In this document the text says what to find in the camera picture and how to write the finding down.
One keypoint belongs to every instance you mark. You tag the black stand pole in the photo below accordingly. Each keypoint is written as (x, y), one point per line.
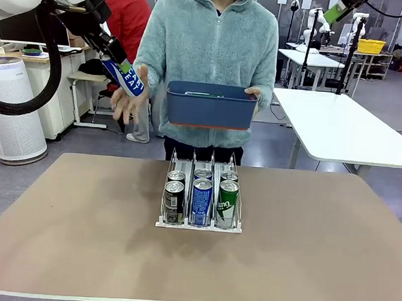
(351, 55)
(308, 54)

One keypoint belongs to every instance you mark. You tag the red fire extinguisher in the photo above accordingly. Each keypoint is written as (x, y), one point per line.
(401, 65)

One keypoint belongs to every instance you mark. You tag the person in red jacket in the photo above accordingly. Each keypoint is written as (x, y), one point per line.
(127, 16)

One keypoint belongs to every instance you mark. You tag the teal sleeved left forearm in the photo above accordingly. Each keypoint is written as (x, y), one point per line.
(268, 83)

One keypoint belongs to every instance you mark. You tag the teal sleeved right forearm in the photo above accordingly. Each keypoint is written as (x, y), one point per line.
(148, 58)

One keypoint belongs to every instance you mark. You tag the person in teal fleece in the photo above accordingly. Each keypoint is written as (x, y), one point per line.
(210, 48)

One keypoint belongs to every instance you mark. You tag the black computer monitor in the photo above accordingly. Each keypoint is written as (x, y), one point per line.
(20, 32)

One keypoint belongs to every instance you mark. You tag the green soda can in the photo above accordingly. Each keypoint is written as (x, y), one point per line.
(229, 175)
(227, 203)

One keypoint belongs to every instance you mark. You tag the cardboard box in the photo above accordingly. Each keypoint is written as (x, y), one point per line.
(76, 41)

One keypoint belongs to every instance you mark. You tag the white cabinet desk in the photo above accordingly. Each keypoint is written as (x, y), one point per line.
(65, 115)

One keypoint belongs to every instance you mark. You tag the person left hand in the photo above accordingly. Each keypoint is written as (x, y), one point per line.
(255, 92)

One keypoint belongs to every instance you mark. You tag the white background table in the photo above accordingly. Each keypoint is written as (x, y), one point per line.
(312, 58)

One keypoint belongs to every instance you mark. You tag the blue plastic basket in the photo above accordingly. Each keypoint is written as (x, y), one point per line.
(207, 110)

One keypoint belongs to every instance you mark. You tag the white air purifier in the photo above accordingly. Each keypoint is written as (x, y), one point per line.
(14, 139)

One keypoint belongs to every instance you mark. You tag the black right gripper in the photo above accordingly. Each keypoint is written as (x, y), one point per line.
(353, 0)

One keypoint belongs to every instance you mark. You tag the black trousers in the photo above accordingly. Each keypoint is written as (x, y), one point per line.
(204, 153)

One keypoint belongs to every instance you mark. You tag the black beverage can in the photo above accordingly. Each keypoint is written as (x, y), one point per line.
(174, 203)
(177, 175)

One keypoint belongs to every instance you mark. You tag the small beige side table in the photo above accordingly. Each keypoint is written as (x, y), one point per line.
(86, 78)

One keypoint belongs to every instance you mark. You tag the yellow plastic crate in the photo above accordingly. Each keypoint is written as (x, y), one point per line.
(371, 46)

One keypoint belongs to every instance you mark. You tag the large white table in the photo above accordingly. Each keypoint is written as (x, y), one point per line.
(342, 125)

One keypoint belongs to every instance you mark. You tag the person right hand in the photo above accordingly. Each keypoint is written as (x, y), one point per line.
(132, 105)

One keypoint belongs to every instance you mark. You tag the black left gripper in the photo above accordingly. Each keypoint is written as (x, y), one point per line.
(99, 35)

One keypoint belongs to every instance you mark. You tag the black hat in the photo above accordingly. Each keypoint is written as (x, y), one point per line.
(90, 68)

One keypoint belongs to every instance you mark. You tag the blue Pocari Sweat can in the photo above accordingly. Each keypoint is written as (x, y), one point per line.
(203, 174)
(133, 85)
(201, 201)

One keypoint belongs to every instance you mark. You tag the green dish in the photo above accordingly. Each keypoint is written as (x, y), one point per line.
(32, 52)

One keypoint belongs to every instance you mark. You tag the wooden shelf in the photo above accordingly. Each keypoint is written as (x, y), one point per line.
(377, 59)

